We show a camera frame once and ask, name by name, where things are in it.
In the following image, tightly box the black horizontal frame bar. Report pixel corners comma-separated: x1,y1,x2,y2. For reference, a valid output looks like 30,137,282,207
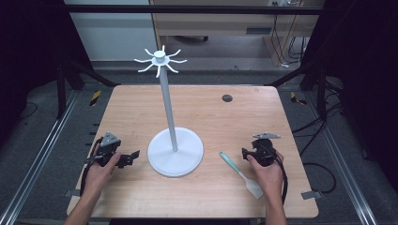
63,4,325,15

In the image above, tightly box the person's left hand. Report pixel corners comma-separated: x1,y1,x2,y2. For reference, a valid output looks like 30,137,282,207
83,152,122,197

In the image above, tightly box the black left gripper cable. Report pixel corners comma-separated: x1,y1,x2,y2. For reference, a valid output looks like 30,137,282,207
79,136,105,199

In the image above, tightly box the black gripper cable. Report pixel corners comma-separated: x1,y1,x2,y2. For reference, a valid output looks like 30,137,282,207
79,136,105,199
268,145,289,206

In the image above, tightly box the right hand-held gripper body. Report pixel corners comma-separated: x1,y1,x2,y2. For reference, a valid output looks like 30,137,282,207
250,132,282,168

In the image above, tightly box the white cabinet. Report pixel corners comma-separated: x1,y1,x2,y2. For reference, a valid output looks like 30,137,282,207
63,0,158,62

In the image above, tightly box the wooden office desk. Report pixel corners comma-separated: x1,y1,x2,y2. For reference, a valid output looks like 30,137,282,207
149,0,325,68

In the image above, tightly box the person's right hand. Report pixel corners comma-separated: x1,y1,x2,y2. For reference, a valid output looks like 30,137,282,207
246,151,285,204

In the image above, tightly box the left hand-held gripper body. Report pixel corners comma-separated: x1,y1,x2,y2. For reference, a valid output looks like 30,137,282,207
88,130,126,168

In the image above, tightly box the teal handled white spatula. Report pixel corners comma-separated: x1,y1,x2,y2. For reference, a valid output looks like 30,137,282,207
218,151,265,201

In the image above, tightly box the aluminium floor rail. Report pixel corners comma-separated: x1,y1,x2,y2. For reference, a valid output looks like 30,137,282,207
0,89,80,225
304,91,380,225

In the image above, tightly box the black frame strut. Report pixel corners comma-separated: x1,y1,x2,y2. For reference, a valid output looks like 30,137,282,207
55,58,122,120
268,61,330,122

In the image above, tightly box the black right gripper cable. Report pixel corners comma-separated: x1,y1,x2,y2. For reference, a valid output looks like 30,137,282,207
268,145,289,206

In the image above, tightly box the grey metal table bracket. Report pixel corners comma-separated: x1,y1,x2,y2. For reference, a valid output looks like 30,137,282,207
63,187,81,199
300,189,323,201

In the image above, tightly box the yellow black hazard tape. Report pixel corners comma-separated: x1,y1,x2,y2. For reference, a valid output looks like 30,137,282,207
89,90,103,108
289,91,308,106

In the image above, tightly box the black floor cable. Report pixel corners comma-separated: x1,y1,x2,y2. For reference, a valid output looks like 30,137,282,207
292,102,344,195

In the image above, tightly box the hanging cable bundle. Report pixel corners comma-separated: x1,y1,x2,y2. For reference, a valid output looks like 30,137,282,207
269,13,310,69

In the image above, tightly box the white utensil hanging rack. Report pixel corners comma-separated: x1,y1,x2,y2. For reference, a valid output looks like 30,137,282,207
133,44,205,178

